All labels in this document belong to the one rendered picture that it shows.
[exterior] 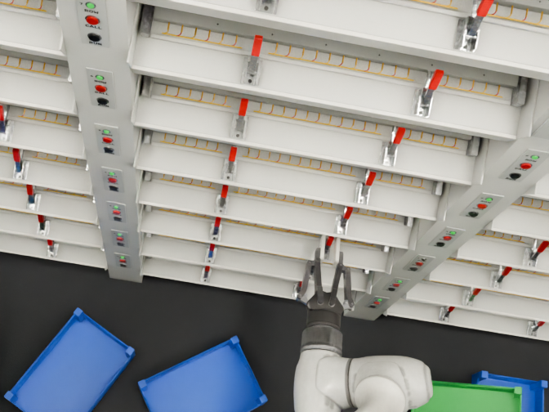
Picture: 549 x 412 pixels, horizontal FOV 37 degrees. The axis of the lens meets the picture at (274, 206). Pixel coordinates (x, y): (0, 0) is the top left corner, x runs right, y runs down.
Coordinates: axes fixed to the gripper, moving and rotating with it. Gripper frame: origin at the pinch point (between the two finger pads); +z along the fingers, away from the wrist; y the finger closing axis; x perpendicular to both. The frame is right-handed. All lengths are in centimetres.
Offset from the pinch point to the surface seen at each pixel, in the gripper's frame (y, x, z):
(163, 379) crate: -33, -60, -18
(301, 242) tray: -5.9, -6.3, 4.2
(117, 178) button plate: -48, 23, -5
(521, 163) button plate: 20, 61, -11
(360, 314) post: 20, -51, 8
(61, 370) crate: -62, -60, -19
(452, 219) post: 18.3, 31.9, -5.8
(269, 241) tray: -13.6, -6.9, 3.2
